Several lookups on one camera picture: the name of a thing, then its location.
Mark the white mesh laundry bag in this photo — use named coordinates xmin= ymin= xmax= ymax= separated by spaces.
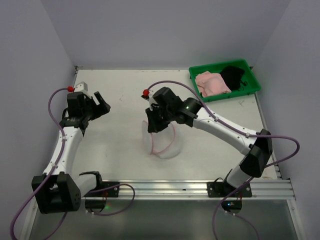
xmin=141 ymin=120 xmax=184 ymax=159

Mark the pink bra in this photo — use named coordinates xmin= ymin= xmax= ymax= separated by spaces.
xmin=195 ymin=71 xmax=232 ymax=98

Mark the black bra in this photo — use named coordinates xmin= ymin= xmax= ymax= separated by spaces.
xmin=219 ymin=65 xmax=248 ymax=92

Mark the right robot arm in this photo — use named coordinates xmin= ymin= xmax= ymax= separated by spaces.
xmin=141 ymin=87 xmax=273 ymax=189

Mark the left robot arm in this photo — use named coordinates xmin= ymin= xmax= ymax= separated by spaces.
xmin=31 ymin=91 xmax=111 ymax=214

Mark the green plastic tray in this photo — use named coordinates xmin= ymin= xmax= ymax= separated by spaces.
xmin=189 ymin=59 xmax=261 ymax=102

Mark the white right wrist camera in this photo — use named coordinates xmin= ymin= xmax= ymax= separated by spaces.
xmin=141 ymin=89 xmax=158 ymax=111

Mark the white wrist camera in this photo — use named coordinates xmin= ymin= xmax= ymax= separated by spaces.
xmin=73 ymin=81 xmax=92 ymax=99
xmin=141 ymin=89 xmax=158 ymax=111

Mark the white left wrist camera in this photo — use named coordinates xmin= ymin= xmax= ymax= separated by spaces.
xmin=73 ymin=81 xmax=92 ymax=99

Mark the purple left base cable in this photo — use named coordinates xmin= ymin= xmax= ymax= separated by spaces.
xmin=84 ymin=183 xmax=136 ymax=217

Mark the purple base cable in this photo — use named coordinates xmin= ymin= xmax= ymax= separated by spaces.
xmin=211 ymin=187 xmax=259 ymax=240
xmin=84 ymin=183 xmax=136 ymax=217

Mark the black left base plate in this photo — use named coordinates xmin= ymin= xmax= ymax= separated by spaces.
xmin=85 ymin=181 xmax=120 ymax=198

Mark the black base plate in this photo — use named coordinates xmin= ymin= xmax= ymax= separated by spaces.
xmin=206 ymin=177 xmax=253 ymax=198
xmin=85 ymin=181 xmax=120 ymax=198

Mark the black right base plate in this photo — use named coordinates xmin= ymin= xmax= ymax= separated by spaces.
xmin=206 ymin=177 xmax=253 ymax=198

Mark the aluminium mounting rail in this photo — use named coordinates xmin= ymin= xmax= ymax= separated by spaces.
xmin=85 ymin=179 xmax=296 ymax=201

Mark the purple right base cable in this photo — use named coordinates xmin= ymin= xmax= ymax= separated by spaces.
xmin=211 ymin=187 xmax=259 ymax=240

